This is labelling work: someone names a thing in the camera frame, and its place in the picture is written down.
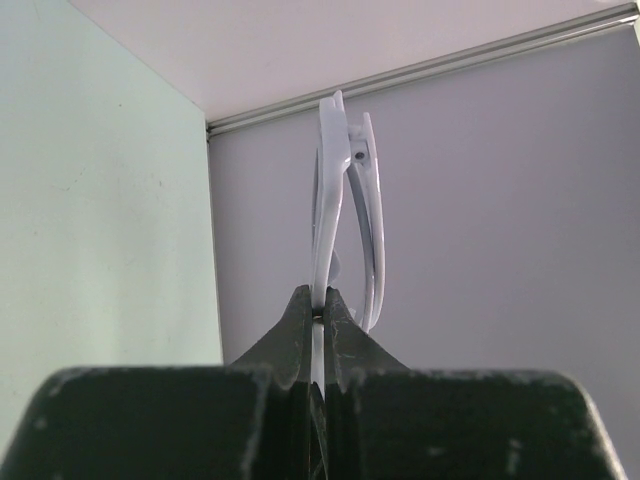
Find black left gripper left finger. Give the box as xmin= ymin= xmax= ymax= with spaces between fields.
xmin=14 ymin=286 xmax=313 ymax=479

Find white sunglasses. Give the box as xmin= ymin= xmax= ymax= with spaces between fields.
xmin=310 ymin=89 xmax=387 ymax=391

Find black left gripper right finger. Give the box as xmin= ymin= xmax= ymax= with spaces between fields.
xmin=323 ymin=289 xmax=625 ymax=479

